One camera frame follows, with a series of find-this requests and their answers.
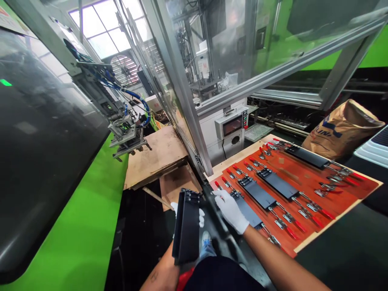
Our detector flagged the brown paper sack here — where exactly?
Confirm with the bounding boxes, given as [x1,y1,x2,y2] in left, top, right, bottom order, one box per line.
[302,99,386,161]

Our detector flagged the person's right hand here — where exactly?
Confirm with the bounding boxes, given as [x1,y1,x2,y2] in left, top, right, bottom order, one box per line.
[211,190,250,236]

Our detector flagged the person's body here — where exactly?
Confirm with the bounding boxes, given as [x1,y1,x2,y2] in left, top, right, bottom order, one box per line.
[175,256,275,291]

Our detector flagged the robot picker arm with hoses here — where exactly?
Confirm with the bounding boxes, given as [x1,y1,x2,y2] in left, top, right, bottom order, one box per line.
[62,21,153,163]

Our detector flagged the round wall fan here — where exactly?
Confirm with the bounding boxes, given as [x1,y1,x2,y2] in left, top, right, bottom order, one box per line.
[109,54,141,86]

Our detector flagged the rows of red-handled toggle clamps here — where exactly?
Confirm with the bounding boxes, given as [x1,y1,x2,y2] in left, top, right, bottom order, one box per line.
[214,138,369,247]

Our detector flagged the green moulding machine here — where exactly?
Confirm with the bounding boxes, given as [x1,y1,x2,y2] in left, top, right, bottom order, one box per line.
[0,0,146,291]

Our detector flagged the clear plastic tray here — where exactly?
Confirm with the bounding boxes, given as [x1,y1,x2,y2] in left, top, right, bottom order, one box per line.
[243,122,275,143]

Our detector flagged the window with panes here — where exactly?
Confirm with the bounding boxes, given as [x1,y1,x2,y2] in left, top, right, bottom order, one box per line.
[67,0,158,60]

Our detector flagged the pale wooden base board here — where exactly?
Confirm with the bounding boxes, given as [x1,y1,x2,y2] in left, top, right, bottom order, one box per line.
[202,133,384,254]

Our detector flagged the aluminium frame clear guard enclosure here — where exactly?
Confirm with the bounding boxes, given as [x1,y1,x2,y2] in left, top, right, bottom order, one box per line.
[115,0,388,182]

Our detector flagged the white control box with screen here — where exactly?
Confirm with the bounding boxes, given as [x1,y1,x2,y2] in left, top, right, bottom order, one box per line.
[196,104,250,167]

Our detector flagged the black moulded plastic panel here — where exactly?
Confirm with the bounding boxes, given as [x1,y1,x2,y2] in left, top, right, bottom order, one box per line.
[284,145,330,169]
[171,188,202,266]
[256,168,308,201]
[230,190,263,230]
[237,177,278,212]

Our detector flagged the person's legs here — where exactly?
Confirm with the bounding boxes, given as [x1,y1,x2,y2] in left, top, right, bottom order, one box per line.
[200,230,217,259]

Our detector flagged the person's left hand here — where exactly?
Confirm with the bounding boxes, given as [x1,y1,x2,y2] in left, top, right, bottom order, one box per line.
[170,202,206,228]

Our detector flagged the red fixture board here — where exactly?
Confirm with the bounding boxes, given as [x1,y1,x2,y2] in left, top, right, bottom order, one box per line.
[212,138,379,259]

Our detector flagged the stack of cardboard sheets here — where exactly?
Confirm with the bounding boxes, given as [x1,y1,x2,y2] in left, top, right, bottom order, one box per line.
[123,125,203,212]

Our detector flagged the white ribbed machine cover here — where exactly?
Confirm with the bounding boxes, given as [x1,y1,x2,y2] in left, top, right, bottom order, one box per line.
[352,123,388,168]

